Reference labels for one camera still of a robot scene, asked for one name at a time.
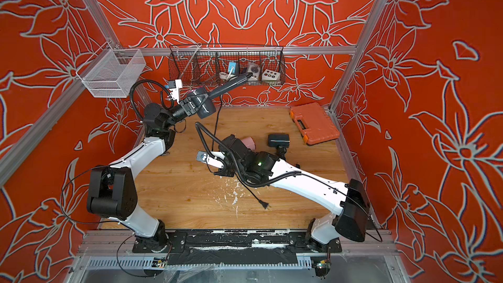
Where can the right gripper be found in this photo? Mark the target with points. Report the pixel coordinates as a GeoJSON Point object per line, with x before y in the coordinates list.
{"type": "Point", "coordinates": [225, 169]}

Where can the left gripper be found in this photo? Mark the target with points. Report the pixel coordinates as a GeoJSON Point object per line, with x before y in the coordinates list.
{"type": "Point", "coordinates": [188, 107]}

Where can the black hair dryer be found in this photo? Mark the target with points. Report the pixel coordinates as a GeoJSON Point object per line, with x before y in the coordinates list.
{"type": "Point", "coordinates": [208, 107]}

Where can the pink hair dryer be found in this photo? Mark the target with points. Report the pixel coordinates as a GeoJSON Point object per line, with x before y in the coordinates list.
{"type": "Point", "coordinates": [249, 144]}

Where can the dark green hair dryer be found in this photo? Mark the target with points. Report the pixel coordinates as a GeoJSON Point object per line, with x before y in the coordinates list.
{"type": "Point", "coordinates": [281, 142]}

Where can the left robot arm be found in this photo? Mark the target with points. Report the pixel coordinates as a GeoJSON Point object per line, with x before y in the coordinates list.
{"type": "Point", "coordinates": [112, 193]}

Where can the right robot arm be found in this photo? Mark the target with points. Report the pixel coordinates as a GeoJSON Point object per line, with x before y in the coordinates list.
{"type": "Point", "coordinates": [348, 203]}

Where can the blue small box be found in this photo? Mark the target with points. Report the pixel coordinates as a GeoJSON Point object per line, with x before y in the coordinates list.
{"type": "Point", "coordinates": [232, 68]}

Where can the white power adapter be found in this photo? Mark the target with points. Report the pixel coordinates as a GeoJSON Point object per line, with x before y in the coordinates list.
{"type": "Point", "coordinates": [253, 71]}

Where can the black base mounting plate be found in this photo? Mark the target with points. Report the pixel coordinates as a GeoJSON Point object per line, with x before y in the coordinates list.
{"type": "Point", "coordinates": [240, 247]}

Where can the white socket cube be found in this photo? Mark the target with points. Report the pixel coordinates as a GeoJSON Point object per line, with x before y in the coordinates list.
{"type": "Point", "coordinates": [270, 76]}

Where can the clear plastic bin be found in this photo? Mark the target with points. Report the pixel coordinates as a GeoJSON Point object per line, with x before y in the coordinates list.
{"type": "Point", "coordinates": [112, 73]}

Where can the orange tool case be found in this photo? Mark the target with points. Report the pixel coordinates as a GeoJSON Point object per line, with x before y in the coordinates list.
{"type": "Point", "coordinates": [313, 122]}

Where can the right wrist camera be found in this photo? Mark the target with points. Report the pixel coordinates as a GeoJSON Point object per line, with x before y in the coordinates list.
{"type": "Point", "coordinates": [214, 158]}

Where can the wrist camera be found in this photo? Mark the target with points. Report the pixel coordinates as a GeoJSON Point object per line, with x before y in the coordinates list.
{"type": "Point", "coordinates": [174, 87]}
{"type": "Point", "coordinates": [214, 158]}

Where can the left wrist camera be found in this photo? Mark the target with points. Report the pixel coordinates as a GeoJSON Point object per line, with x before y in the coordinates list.
{"type": "Point", "coordinates": [174, 87]}

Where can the black wire wall basket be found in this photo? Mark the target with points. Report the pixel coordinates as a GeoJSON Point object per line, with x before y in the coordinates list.
{"type": "Point", "coordinates": [215, 64]}

